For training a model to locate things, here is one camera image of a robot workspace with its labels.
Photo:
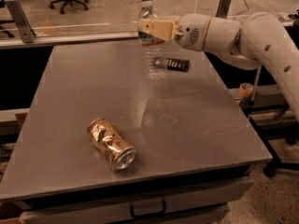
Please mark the grey table drawer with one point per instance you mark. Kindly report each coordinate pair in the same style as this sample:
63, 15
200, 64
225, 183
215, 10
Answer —
203, 204

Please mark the green handled pole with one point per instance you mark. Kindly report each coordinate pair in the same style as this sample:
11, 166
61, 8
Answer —
255, 84

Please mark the roll of tan tape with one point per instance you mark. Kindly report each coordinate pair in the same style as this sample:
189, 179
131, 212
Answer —
245, 89

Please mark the clear plastic water bottle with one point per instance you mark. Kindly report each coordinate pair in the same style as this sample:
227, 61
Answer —
153, 49

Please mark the left metal rail bracket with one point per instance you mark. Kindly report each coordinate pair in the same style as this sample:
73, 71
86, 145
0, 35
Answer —
26, 32

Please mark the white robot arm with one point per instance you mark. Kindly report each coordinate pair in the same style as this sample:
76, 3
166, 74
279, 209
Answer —
260, 40

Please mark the crushed gold soda can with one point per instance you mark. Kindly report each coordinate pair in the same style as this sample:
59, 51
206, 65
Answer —
118, 152

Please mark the right metal rail bracket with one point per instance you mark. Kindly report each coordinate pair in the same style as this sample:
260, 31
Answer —
223, 8

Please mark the black drawer handle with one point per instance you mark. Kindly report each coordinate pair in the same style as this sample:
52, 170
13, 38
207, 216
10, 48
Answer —
147, 209

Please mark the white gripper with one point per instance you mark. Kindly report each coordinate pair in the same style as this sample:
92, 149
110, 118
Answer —
192, 32

